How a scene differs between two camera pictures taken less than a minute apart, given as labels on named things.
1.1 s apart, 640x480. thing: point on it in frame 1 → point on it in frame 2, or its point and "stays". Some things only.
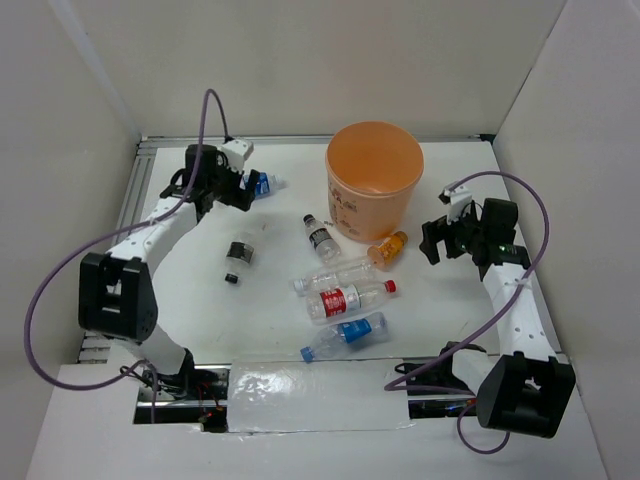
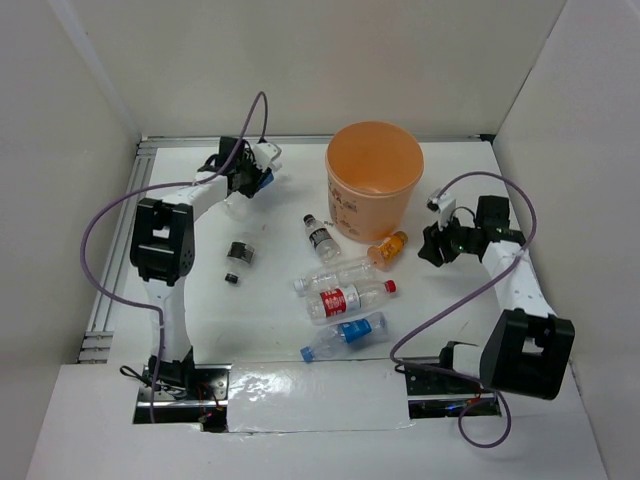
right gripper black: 439,230 stays
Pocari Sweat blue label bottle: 267,183 → 241,207
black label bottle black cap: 240,252 stays
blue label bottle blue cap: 359,332 stays
